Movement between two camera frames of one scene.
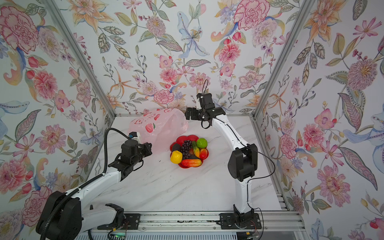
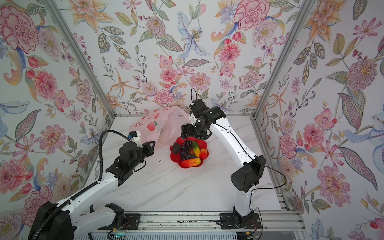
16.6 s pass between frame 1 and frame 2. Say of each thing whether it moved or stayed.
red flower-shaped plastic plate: moved
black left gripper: stayed
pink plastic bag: stayed
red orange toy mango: stayed
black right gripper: moved
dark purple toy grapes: stayed
